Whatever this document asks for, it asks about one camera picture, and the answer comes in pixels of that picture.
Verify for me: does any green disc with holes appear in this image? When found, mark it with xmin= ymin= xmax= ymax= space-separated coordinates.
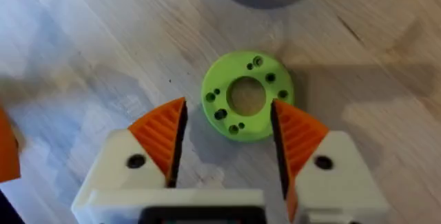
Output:
xmin=201 ymin=50 xmax=296 ymax=143

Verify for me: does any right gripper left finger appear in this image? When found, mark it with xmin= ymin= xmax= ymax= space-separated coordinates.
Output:
xmin=71 ymin=96 xmax=189 ymax=214

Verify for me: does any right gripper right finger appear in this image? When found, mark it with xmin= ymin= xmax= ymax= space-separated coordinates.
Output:
xmin=270 ymin=99 xmax=391 ymax=224

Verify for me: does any orange ribbed wedge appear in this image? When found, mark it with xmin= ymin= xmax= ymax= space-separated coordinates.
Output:
xmin=0 ymin=106 xmax=22 ymax=183

